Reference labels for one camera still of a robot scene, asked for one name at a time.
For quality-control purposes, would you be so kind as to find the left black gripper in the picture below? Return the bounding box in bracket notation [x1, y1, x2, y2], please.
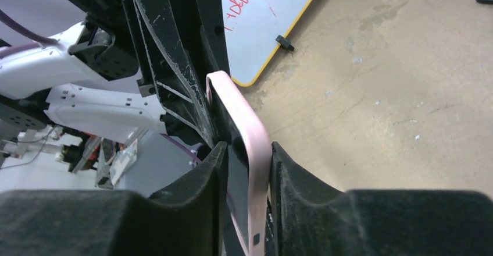
[121, 0, 229, 148]

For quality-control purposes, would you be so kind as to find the black phone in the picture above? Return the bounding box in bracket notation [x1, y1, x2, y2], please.
[206, 71, 272, 255]

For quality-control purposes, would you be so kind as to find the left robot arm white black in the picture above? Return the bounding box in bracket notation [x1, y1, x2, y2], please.
[1, 0, 229, 147]

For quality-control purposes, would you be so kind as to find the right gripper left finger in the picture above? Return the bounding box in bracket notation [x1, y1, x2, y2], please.
[1, 141, 228, 255]

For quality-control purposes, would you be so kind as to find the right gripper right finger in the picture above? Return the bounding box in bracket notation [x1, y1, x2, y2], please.
[269, 142, 492, 255]

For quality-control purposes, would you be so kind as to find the whiteboard with yellow frame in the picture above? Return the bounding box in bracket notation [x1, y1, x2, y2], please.
[222, 0, 312, 87]

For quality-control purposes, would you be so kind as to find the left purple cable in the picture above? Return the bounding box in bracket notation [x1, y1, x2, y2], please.
[0, 9, 59, 58]

